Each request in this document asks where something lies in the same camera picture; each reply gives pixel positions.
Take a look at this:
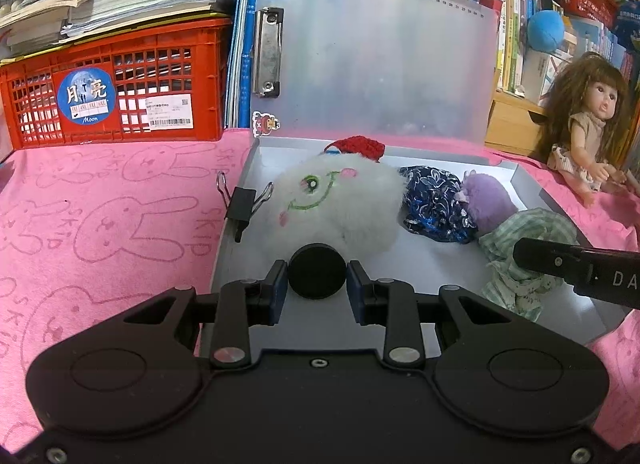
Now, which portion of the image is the blue cardboard box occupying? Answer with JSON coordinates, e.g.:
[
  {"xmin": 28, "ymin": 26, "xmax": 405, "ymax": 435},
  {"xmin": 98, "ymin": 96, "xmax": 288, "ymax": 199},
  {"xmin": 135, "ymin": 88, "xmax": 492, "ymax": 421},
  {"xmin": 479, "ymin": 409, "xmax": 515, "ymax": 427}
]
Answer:
[{"xmin": 615, "ymin": 0, "xmax": 640, "ymax": 50}]

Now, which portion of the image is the row of blue-spined books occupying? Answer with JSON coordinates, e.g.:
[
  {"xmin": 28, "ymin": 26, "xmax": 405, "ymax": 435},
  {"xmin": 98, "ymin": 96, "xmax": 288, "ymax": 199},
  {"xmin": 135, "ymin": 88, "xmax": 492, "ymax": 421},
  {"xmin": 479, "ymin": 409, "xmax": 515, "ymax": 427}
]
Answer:
[{"xmin": 565, "ymin": 24, "xmax": 640, "ymax": 80}]

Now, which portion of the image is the purple plush toy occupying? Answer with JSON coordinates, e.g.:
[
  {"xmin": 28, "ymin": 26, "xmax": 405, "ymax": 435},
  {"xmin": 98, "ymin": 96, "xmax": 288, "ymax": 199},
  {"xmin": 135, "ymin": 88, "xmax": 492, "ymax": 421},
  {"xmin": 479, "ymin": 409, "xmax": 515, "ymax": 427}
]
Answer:
[{"xmin": 457, "ymin": 170, "xmax": 518, "ymax": 235}]

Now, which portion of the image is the green checked cloth scrunchie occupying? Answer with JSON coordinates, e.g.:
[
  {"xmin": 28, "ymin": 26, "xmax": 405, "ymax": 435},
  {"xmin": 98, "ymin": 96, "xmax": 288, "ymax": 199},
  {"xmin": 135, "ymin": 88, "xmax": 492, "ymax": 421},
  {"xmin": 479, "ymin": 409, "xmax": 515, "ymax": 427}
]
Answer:
[{"xmin": 479, "ymin": 208, "xmax": 581, "ymax": 322}]

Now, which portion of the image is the black binder clip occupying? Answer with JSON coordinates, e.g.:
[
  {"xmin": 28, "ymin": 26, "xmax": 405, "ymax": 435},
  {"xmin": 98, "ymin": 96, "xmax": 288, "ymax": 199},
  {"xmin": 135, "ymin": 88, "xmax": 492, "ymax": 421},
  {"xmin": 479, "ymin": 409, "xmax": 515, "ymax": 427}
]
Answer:
[{"xmin": 216, "ymin": 171, "xmax": 275, "ymax": 242}]

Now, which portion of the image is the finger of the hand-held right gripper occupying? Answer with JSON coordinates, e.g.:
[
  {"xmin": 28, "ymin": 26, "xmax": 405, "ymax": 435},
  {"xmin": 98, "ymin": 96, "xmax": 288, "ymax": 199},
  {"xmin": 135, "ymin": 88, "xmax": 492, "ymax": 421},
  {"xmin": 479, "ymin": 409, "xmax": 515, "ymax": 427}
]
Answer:
[{"xmin": 512, "ymin": 237, "xmax": 597, "ymax": 291}]

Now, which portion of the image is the black round puck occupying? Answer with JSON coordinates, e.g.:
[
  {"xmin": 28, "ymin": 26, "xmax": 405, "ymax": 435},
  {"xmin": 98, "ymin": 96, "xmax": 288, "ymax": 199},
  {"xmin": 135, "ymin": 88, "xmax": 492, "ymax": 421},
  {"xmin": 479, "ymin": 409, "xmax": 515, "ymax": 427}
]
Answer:
[{"xmin": 289, "ymin": 243, "xmax": 347, "ymax": 299}]

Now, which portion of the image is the row of green-spined books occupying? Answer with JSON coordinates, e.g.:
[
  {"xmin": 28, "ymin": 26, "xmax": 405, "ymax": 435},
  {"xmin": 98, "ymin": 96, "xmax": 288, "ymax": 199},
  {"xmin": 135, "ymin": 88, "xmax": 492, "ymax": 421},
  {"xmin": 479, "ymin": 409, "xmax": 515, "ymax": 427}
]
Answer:
[{"xmin": 495, "ymin": 0, "xmax": 556, "ymax": 95}]

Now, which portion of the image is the red plastic crate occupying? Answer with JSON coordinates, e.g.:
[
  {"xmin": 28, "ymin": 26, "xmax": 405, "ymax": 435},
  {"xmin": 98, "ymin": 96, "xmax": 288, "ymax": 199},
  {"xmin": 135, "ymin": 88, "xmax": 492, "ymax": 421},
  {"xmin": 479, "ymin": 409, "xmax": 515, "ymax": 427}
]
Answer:
[{"xmin": 0, "ymin": 19, "xmax": 233, "ymax": 150}]

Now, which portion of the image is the brown-haired doll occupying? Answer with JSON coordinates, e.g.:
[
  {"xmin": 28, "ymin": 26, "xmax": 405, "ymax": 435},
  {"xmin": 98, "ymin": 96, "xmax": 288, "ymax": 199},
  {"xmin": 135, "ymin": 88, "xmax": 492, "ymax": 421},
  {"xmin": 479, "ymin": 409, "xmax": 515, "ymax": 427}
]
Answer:
[{"xmin": 537, "ymin": 52, "xmax": 633, "ymax": 207}]

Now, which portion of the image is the translucent clipboard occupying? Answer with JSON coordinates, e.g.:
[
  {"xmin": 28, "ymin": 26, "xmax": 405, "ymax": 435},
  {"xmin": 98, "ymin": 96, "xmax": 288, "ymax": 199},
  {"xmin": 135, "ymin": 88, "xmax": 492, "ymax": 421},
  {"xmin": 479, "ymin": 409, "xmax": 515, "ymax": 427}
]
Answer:
[{"xmin": 247, "ymin": 0, "xmax": 503, "ymax": 150}]

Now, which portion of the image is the pink printed tablecloth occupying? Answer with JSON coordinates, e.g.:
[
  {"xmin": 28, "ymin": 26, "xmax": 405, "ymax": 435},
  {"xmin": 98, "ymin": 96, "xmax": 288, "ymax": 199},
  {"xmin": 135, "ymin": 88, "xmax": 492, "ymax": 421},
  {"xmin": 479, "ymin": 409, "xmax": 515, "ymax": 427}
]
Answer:
[{"xmin": 0, "ymin": 127, "xmax": 640, "ymax": 445}]

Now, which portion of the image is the translucent plastic document box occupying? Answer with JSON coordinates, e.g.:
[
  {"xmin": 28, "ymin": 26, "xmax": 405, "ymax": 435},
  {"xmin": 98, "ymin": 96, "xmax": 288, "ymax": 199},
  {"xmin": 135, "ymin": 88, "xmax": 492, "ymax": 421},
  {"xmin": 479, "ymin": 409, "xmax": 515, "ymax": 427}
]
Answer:
[{"xmin": 200, "ymin": 137, "xmax": 626, "ymax": 360}]

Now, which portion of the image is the blue floral cloth pouch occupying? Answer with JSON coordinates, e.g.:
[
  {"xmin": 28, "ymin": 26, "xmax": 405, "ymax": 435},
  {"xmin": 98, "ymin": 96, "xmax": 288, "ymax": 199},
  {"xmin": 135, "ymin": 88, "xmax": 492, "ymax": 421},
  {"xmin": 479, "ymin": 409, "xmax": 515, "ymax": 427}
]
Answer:
[{"xmin": 398, "ymin": 165, "xmax": 478, "ymax": 244}]

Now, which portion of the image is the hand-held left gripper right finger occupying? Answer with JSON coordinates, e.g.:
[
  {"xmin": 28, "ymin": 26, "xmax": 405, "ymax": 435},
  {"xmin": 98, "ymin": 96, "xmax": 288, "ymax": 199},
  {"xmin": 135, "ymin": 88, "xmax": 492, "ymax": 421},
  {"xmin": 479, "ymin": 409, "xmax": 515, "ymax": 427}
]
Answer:
[{"xmin": 346, "ymin": 259, "xmax": 506, "ymax": 370}]

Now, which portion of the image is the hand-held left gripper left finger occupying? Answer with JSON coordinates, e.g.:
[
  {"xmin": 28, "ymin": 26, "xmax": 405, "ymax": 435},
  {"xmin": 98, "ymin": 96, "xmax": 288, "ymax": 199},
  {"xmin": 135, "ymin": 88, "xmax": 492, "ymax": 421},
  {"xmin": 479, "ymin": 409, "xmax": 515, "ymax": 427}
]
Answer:
[{"xmin": 122, "ymin": 259, "xmax": 290, "ymax": 370}]

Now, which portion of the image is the wooden desk organizer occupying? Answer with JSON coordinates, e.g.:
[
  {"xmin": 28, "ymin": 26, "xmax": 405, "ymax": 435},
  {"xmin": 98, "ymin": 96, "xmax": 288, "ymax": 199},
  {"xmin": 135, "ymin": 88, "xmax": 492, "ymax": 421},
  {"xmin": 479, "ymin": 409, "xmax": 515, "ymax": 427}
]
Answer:
[{"xmin": 485, "ymin": 89, "xmax": 551, "ymax": 157}]

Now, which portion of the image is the white plush with red hat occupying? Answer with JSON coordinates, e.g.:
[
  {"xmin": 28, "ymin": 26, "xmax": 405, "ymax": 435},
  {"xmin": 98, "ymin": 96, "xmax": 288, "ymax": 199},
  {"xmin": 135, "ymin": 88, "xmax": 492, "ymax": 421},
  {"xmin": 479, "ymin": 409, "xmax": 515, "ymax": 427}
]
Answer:
[{"xmin": 260, "ymin": 135, "xmax": 408, "ymax": 257}]

